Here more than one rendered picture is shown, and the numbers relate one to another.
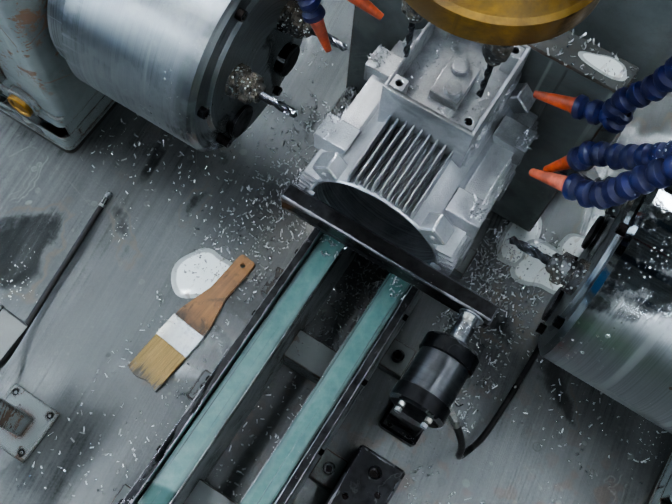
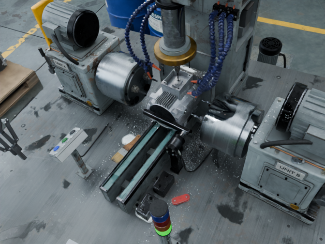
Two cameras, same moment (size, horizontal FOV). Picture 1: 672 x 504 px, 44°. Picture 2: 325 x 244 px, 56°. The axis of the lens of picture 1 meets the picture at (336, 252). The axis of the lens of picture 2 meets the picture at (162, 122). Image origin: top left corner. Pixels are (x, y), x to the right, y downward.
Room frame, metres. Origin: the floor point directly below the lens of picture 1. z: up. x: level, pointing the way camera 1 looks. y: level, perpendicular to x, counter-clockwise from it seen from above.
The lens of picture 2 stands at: (-0.54, -0.26, 2.15)
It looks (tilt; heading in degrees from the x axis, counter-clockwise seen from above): 52 degrees down; 15
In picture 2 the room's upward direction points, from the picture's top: 8 degrees counter-clockwise
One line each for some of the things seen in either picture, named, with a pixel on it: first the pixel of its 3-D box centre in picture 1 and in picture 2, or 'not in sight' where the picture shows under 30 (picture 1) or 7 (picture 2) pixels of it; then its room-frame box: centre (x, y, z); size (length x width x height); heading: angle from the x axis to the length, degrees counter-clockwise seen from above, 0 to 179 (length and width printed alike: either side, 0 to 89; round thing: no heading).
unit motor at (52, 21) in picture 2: not in sight; (69, 45); (0.68, 0.51, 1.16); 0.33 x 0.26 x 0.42; 65
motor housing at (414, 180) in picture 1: (418, 159); (173, 102); (0.44, -0.08, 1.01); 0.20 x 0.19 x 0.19; 155
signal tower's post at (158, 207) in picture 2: not in sight; (163, 229); (-0.18, -0.12, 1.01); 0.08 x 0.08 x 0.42; 65
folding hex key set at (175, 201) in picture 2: not in sight; (180, 199); (0.03, -0.15, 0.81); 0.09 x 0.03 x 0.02; 115
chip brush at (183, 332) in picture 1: (196, 317); (127, 148); (0.28, 0.16, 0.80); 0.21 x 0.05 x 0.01; 148
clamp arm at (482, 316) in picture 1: (385, 256); (165, 121); (0.32, -0.05, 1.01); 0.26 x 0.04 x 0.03; 65
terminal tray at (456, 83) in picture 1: (451, 86); (177, 84); (0.47, -0.09, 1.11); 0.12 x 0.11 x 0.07; 155
